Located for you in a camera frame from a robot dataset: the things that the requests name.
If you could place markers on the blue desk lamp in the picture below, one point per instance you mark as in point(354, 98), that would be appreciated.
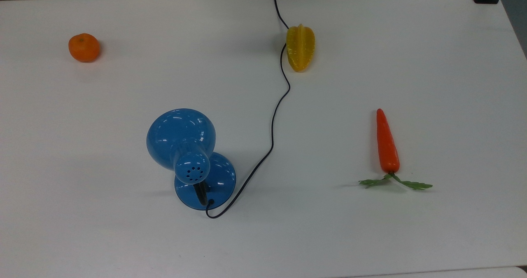
point(181, 136)

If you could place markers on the yellow plastic starfruit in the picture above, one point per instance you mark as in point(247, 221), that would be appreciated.
point(300, 49)

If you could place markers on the orange plastic carrot green leaves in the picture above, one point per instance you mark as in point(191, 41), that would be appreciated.
point(387, 146)

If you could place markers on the orange mandarin fruit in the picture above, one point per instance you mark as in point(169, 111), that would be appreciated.
point(84, 47)

